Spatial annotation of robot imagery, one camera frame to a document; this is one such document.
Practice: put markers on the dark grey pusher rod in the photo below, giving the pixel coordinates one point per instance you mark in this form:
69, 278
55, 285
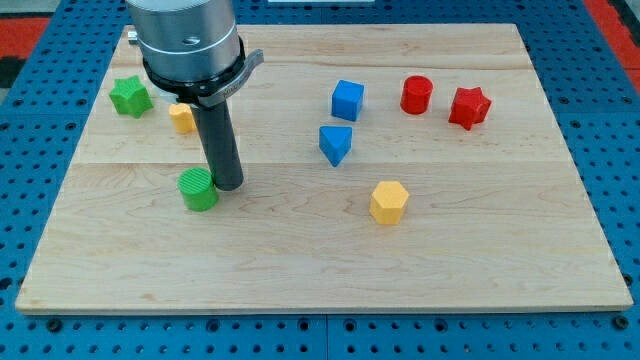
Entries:
218, 140

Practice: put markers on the black clamp ring mount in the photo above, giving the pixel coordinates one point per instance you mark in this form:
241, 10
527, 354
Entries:
211, 91

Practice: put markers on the yellow heart block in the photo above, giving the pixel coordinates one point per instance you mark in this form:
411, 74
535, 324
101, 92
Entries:
182, 118

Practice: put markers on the green cylinder block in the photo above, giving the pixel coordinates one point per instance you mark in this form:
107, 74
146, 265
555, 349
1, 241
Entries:
197, 190

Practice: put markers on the green star block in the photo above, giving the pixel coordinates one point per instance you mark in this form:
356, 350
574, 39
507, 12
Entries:
130, 97

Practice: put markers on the blue triangle block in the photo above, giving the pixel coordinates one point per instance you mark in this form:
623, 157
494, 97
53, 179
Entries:
335, 143

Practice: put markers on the blue cube block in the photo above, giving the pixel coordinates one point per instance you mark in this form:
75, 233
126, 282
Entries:
347, 100

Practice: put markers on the light wooden board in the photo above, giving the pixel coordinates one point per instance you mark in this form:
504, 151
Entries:
497, 220

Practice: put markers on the yellow hexagon block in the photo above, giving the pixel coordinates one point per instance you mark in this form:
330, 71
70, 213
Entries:
388, 202

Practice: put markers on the red cylinder block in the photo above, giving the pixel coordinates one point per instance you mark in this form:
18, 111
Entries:
416, 94

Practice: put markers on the red star block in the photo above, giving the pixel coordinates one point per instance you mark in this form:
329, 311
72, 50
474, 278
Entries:
469, 107

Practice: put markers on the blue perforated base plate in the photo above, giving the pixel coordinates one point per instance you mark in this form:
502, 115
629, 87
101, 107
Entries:
592, 97

